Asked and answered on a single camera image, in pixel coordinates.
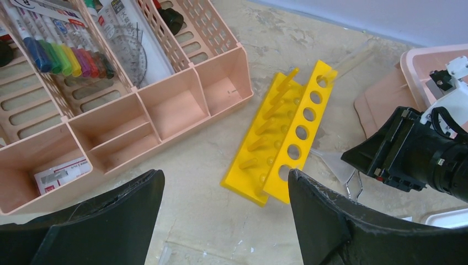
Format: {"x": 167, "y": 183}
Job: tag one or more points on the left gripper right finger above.
{"x": 332, "y": 229}

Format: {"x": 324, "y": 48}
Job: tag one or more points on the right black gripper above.
{"x": 408, "y": 155}

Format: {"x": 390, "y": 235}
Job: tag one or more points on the clear glass funnel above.
{"x": 340, "y": 169}

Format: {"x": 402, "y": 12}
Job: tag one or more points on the white plastic bin lid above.
{"x": 453, "y": 219}

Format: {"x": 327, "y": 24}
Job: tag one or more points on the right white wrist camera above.
{"x": 449, "y": 112}

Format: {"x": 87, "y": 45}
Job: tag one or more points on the black rubber stopper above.
{"x": 173, "y": 19}

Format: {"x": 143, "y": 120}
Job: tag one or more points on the red white small packet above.
{"x": 60, "y": 175}

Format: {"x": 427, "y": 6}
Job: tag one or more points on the peach plastic file organizer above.
{"x": 110, "y": 122}

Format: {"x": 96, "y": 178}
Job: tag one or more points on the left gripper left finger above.
{"x": 114, "y": 227}

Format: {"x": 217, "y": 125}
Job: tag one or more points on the yellow test tube rack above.
{"x": 280, "y": 135}

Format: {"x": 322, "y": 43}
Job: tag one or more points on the clear plastic protractor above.
{"x": 124, "y": 37}

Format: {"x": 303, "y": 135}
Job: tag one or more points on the metal crucible tongs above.
{"x": 354, "y": 186}

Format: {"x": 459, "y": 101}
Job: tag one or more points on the clear glass test tube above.
{"x": 351, "y": 61}

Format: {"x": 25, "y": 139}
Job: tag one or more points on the pink plastic bin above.
{"x": 408, "y": 85}

